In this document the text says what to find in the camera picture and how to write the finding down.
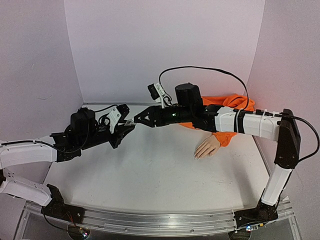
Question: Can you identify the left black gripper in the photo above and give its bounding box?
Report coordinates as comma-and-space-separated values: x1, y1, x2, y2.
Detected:
80, 115, 135, 151

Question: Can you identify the clear nail polish bottle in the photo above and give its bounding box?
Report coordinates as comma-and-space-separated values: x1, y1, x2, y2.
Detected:
124, 119, 136, 126

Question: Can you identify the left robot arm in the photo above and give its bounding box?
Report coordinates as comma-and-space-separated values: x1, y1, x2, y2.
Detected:
0, 104, 135, 219

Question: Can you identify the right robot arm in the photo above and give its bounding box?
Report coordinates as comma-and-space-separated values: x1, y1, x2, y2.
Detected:
133, 83, 301, 206

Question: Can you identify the mannequin hand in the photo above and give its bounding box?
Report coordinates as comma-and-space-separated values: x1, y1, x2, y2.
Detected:
194, 135, 221, 159

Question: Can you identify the orange hoodie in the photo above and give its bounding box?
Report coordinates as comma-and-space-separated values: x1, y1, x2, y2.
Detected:
180, 94, 259, 146

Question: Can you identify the aluminium back rail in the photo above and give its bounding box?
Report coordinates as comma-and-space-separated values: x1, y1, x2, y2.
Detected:
83, 102, 158, 106

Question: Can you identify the aluminium rail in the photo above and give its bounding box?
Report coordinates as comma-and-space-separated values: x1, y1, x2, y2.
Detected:
83, 102, 158, 106
14, 200, 302, 240

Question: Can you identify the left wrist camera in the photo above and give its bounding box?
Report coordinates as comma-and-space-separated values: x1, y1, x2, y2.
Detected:
107, 104, 130, 134

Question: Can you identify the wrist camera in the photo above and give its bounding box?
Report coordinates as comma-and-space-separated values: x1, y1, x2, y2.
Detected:
107, 104, 130, 134
147, 83, 173, 109

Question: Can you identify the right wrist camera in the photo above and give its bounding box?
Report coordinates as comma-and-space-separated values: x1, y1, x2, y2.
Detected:
147, 83, 173, 109

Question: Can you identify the black right camera cable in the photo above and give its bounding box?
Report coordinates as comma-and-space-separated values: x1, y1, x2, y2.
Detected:
158, 65, 320, 162

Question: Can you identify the aluminium front rail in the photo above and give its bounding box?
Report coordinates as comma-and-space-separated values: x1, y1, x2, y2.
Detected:
14, 200, 302, 240

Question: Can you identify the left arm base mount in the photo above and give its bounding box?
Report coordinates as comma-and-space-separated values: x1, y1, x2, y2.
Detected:
41, 184, 85, 225

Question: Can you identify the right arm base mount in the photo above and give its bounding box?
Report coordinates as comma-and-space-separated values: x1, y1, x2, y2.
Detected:
233, 199, 279, 230

